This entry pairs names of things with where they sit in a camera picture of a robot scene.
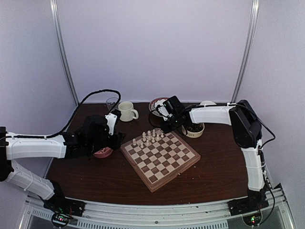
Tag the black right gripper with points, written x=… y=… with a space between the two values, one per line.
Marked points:
x=166 y=128

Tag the clear drinking glass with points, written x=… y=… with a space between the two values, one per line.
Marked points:
x=110 y=102

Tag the dark chess pieces pile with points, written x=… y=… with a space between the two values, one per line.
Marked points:
x=195 y=128

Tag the aluminium front rail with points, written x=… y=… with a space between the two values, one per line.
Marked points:
x=210 y=215

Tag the right aluminium frame post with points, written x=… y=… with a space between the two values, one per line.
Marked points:
x=247 y=49

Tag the wooden chess board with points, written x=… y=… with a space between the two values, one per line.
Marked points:
x=161 y=161

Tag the white queen chess piece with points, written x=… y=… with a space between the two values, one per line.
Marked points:
x=149 y=135

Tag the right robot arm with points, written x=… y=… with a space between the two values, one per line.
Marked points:
x=246 y=128

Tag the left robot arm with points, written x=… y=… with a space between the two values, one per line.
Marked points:
x=97 y=133

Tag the cream ribbed mug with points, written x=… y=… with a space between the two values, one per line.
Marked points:
x=128 y=113

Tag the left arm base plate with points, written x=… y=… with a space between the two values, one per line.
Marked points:
x=65 y=206

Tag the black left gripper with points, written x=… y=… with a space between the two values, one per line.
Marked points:
x=118 y=139

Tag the cream cat-ear bowl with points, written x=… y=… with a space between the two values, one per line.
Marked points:
x=191 y=134

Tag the left aluminium frame post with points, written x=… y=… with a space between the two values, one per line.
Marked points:
x=63 y=55

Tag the white king chess piece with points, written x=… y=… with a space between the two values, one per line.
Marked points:
x=144 y=136

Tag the aluminium frame post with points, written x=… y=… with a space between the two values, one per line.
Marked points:
x=247 y=49
x=63 y=55

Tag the white knight chess piece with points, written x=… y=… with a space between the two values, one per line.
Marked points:
x=134 y=143

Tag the pink cat-ear bowl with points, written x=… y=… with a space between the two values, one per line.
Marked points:
x=103 y=153

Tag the small white floral bowl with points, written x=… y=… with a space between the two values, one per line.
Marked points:
x=205 y=103

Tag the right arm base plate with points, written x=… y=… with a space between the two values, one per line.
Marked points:
x=246 y=205

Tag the patterned ceramic plate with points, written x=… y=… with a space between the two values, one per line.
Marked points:
x=154 y=102

